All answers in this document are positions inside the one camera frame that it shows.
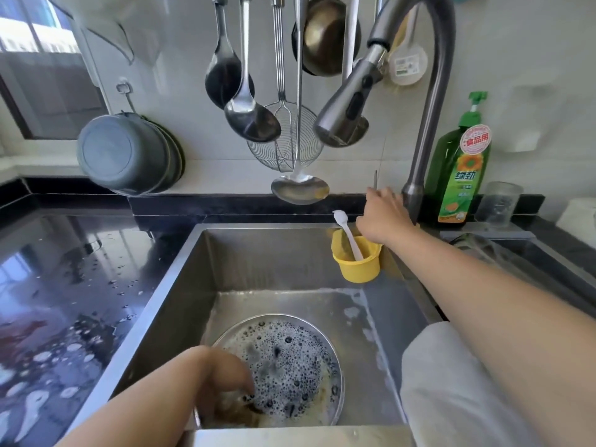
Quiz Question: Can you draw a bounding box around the person's left hand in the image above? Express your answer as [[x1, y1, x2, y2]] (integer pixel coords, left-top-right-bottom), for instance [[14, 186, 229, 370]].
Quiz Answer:
[[186, 345, 256, 420]]

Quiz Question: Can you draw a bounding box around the person's right hand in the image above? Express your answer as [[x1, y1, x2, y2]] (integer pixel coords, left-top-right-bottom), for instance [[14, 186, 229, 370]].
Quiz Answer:
[[356, 187, 418, 250]]

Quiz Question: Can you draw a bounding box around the white cleaning brush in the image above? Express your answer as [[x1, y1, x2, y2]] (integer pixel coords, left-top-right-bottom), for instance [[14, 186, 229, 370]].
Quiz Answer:
[[332, 210, 365, 263]]

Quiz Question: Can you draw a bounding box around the black round steamer rack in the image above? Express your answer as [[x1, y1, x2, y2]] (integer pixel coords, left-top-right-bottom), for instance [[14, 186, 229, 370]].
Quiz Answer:
[[228, 323, 335, 420]]

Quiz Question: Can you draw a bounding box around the round steel pan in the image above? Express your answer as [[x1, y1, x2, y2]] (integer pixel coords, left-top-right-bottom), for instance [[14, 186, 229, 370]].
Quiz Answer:
[[196, 314, 346, 429]]

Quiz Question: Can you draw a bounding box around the round steel basin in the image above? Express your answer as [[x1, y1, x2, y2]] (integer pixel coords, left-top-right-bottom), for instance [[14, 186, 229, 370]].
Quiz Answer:
[[451, 232, 596, 313]]

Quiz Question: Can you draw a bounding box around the steel gooseneck faucet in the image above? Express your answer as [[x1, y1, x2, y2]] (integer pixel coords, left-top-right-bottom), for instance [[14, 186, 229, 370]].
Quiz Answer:
[[313, 0, 458, 222]]

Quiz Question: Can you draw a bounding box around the white dish rag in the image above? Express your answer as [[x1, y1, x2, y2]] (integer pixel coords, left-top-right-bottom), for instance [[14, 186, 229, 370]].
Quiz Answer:
[[400, 321, 541, 447]]

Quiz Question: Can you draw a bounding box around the person's right forearm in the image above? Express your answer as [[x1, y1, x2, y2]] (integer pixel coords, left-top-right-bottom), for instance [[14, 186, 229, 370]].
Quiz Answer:
[[391, 228, 596, 447]]

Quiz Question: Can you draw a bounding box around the person's left forearm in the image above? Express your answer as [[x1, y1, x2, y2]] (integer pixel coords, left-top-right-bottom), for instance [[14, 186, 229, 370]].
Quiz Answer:
[[56, 353, 220, 447]]

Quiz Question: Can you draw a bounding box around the yellow hanging sink cup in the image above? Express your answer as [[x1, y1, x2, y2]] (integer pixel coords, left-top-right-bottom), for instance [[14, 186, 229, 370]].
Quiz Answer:
[[330, 228, 384, 284]]

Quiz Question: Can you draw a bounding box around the stainless steel sink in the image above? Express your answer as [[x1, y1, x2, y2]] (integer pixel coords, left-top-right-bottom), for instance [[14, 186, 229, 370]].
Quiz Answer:
[[70, 223, 443, 447]]

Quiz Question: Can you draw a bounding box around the green dish soap bottle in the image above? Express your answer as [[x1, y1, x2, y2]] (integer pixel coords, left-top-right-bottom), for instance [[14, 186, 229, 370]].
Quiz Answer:
[[423, 91, 493, 225]]

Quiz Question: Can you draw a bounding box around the clear plastic cup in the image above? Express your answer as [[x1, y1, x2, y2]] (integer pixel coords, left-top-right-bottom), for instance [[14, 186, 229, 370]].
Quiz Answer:
[[475, 181, 525, 229]]

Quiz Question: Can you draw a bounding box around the white dish brush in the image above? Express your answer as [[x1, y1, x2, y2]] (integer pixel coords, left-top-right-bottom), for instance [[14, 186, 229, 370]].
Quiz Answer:
[[386, 4, 430, 88]]

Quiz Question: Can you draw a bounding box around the steel soup ladle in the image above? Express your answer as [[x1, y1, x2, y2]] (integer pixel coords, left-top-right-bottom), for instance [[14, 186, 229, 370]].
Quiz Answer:
[[223, 0, 282, 143]]

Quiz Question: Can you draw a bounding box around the hanging steel ladles and skimmer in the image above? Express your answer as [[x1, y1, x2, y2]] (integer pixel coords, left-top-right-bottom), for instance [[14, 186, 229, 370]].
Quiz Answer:
[[204, 0, 255, 110]]

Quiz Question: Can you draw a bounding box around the dark green hanging basin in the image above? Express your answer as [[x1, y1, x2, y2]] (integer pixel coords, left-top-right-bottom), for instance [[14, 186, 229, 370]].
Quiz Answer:
[[158, 120, 186, 190]]

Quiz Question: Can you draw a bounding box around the grey hanging basin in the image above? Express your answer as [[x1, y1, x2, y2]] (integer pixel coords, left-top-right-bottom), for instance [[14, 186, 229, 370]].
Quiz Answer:
[[76, 112, 173, 196]]

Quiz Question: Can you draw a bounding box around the white hanging cloth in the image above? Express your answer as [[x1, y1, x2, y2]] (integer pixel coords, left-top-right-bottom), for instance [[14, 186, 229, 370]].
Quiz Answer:
[[47, 0, 141, 66]]

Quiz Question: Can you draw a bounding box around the yellow-handled steel ladle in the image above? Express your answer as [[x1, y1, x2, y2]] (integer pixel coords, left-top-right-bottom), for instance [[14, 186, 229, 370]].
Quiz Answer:
[[270, 0, 332, 205]]

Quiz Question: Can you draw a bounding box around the wire mesh skimmer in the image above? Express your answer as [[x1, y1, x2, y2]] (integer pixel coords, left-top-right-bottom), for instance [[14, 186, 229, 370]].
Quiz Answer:
[[246, 0, 325, 173]]

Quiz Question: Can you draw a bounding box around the orange-handled brass ladle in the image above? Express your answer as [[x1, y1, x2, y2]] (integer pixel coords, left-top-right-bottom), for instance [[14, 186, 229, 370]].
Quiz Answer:
[[291, 0, 364, 77]]

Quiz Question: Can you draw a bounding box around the steel wall hook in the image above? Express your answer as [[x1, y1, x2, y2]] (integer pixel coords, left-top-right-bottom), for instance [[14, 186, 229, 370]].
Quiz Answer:
[[115, 79, 137, 115]]

